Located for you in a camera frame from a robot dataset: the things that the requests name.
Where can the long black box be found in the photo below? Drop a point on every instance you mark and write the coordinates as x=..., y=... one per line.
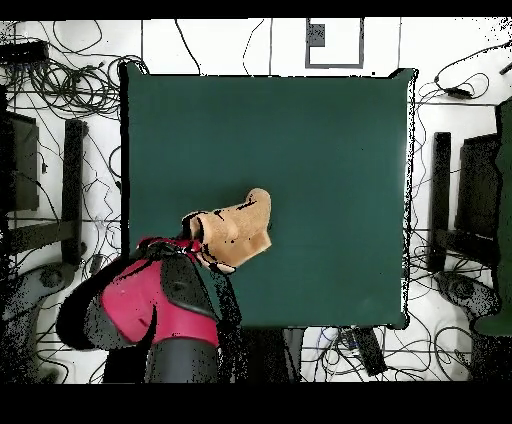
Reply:
x=24, y=52

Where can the black power adapter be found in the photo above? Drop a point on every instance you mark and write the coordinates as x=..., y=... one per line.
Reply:
x=458, y=93

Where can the dark green table cloth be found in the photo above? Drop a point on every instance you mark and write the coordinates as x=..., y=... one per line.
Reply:
x=320, y=160

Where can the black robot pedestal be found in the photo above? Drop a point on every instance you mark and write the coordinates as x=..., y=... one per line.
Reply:
x=276, y=356

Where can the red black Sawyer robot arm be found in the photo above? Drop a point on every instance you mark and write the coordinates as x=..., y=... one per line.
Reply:
x=132, y=296

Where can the black power strip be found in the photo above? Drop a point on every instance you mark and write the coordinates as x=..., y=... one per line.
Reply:
x=370, y=352

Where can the grey office chair base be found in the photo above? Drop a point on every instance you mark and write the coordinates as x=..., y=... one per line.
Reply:
x=464, y=290
x=50, y=276

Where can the dark green fabric sheet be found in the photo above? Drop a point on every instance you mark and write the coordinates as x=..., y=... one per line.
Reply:
x=506, y=200

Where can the tan terry towel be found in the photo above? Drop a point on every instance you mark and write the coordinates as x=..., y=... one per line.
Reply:
x=240, y=232

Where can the black stand foot bar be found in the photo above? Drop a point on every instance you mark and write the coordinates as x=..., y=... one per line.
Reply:
x=440, y=200
x=73, y=192

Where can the black flat box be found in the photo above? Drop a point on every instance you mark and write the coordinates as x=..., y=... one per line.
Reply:
x=478, y=184
x=22, y=168

